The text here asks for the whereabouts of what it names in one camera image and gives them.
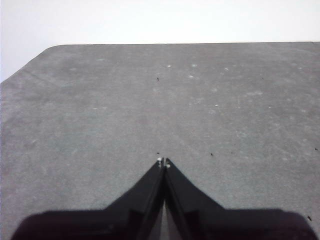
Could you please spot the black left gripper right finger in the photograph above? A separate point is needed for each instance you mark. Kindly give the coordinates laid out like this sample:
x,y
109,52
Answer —
x,y
212,223

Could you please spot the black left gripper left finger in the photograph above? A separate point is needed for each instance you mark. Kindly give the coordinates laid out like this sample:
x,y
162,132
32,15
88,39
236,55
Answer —
x,y
120,221

